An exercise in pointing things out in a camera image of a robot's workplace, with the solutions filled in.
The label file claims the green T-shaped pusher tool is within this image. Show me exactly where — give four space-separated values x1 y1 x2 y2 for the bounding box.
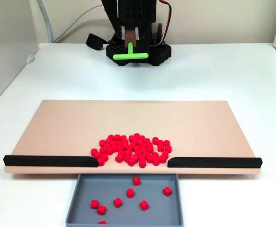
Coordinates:
113 30 149 61

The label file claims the red granules pile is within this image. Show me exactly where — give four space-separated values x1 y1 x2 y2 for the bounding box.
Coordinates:
90 133 172 169

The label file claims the grey container tray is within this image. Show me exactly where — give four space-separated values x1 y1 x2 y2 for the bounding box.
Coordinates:
65 174 184 227

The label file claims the beige board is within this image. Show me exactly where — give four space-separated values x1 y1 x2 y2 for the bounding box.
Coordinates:
4 100 261 175

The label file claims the red white black servo cable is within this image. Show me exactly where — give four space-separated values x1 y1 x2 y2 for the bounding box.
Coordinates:
151 0 172 45

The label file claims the black strap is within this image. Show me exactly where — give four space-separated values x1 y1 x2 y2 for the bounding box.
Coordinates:
85 33 110 51

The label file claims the thin grey cable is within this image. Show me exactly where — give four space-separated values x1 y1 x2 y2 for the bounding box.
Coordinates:
53 4 105 43

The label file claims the thick grey cable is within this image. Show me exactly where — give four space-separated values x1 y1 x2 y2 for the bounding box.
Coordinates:
37 0 53 43

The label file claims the black edge rail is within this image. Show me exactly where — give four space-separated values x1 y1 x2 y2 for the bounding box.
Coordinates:
3 155 98 168
167 157 263 169

